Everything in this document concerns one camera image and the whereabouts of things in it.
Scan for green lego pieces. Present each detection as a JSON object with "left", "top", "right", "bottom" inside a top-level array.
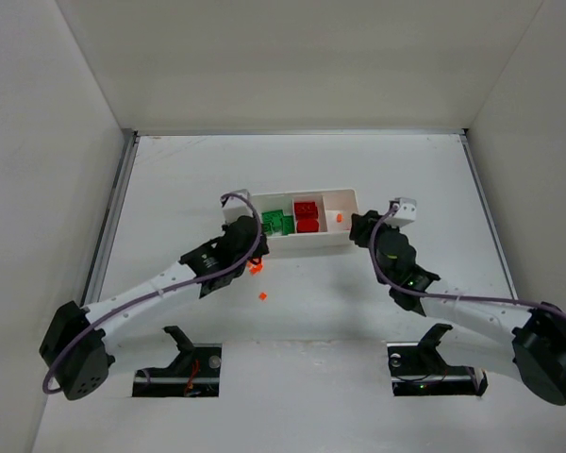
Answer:
[{"left": 262, "top": 215, "right": 295, "bottom": 236}]

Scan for red curved lego piece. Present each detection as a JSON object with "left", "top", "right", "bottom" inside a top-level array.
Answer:
[{"left": 296, "top": 218, "right": 320, "bottom": 234}]

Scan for red lego block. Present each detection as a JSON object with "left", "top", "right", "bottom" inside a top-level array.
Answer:
[{"left": 293, "top": 201, "right": 319, "bottom": 220}]

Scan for green lego brick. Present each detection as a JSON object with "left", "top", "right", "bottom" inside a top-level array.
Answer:
[{"left": 261, "top": 210, "right": 285, "bottom": 225}]

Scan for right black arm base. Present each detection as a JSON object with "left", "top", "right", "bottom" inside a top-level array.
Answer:
[{"left": 387, "top": 324, "right": 489, "bottom": 397}]

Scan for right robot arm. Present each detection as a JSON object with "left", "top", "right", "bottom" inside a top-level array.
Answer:
[{"left": 349, "top": 203, "right": 566, "bottom": 406}]

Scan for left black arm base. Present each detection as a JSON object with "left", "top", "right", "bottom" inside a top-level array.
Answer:
[{"left": 131, "top": 326, "right": 223, "bottom": 398}]

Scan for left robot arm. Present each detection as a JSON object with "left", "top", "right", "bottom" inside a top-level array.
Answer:
[{"left": 39, "top": 215, "right": 269, "bottom": 401}]

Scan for white three-compartment container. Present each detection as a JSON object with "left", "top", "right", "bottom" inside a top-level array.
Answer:
[{"left": 250, "top": 189, "right": 358, "bottom": 254}]

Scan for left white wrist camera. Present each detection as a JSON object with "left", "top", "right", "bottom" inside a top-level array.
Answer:
[{"left": 220, "top": 189, "right": 253, "bottom": 225}]

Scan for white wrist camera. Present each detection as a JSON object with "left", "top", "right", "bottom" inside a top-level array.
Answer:
[
  {"left": 385, "top": 197, "right": 417, "bottom": 228},
  {"left": 220, "top": 189, "right": 253, "bottom": 225}
]

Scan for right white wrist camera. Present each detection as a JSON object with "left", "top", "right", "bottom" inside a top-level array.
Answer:
[{"left": 385, "top": 197, "right": 417, "bottom": 228}]

